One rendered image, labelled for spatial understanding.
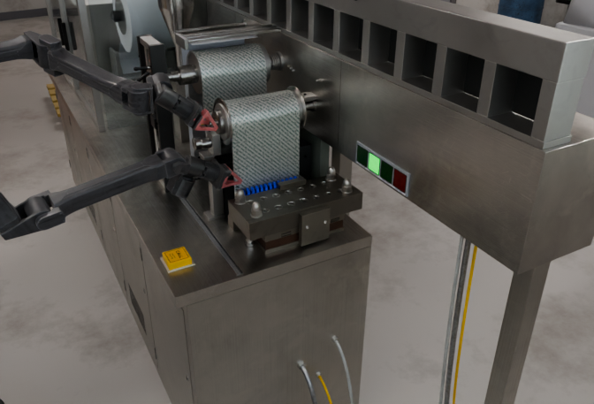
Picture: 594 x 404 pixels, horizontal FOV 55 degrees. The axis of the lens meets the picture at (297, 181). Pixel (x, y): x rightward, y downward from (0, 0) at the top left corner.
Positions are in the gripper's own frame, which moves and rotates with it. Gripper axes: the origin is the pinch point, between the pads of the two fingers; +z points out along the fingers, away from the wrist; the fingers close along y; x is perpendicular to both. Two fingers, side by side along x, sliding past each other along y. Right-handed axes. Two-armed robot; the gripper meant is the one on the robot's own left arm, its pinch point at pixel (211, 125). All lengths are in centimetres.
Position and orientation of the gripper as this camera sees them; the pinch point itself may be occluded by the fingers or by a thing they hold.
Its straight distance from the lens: 176.1
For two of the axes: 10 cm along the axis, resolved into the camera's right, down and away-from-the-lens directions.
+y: 4.9, 4.0, -7.7
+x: 5.6, -8.2, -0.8
